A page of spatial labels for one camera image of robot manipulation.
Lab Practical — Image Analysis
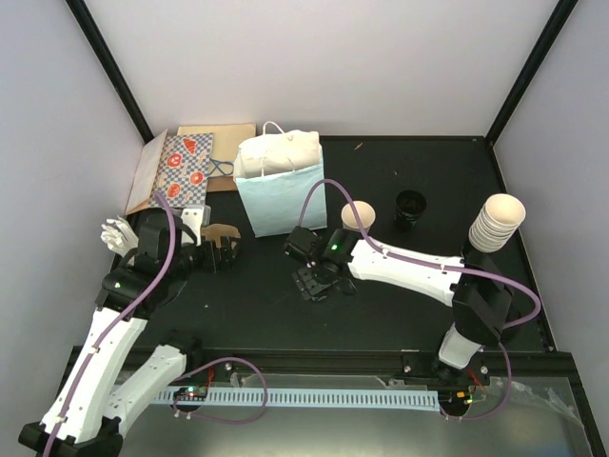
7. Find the light blue paper bag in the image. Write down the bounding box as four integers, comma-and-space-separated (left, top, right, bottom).
233, 121, 327, 238

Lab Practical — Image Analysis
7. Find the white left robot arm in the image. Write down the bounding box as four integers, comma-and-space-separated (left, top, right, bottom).
18, 208, 241, 456

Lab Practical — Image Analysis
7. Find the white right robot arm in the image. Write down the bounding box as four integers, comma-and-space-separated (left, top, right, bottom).
283, 226, 514, 384

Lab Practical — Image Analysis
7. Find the brown kraft paper bag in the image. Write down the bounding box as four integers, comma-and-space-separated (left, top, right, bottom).
206, 176, 237, 192

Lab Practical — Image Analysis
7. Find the blue checkered paper bag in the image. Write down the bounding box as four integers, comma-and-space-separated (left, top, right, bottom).
152, 133, 234, 208

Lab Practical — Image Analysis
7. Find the white orange-edged paper bag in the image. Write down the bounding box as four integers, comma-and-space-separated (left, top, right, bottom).
125, 129, 167, 215

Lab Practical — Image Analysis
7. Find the tan kraft paper bag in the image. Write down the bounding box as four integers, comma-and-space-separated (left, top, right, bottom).
177, 124, 256, 178

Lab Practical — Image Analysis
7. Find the black paper cup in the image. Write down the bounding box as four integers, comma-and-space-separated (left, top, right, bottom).
394, 189, 427, 230

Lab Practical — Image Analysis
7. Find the small electronics board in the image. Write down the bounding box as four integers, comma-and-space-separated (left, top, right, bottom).
173, 386, 208, 402

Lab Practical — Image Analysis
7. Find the tall stack of paper cups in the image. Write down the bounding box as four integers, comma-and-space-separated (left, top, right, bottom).
462, 193, 526, 254

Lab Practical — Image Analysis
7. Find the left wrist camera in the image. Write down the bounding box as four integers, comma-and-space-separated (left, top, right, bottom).
181, 205, 211, 246

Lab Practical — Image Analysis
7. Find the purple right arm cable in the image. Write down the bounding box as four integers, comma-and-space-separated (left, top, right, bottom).
302, 178, 542, 330

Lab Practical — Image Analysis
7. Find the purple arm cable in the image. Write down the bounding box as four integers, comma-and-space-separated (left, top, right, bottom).
42, 192, 177, 457
302, 178, 542, 330

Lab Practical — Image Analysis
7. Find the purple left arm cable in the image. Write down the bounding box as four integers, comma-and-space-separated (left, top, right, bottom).
42, 192, 177, 457

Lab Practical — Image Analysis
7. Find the light blue slotted cable duct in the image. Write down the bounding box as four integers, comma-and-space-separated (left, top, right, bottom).
151, 387, 440, 412

